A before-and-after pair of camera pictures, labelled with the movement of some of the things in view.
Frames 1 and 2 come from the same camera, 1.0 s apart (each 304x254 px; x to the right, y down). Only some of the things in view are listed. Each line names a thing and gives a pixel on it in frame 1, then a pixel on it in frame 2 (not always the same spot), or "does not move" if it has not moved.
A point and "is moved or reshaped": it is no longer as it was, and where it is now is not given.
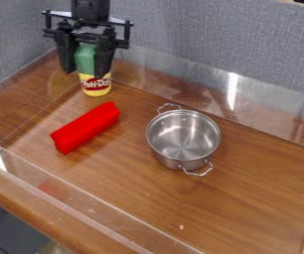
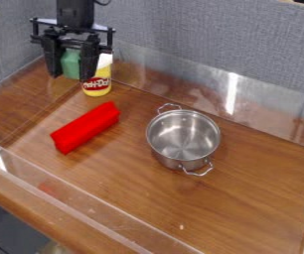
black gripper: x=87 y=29 → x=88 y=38
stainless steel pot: x=183 y=136 does not move
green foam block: x=84 y=53 is moved or reshaped
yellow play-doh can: x=95 y=86 does not move
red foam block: x=83 y=126 does not move
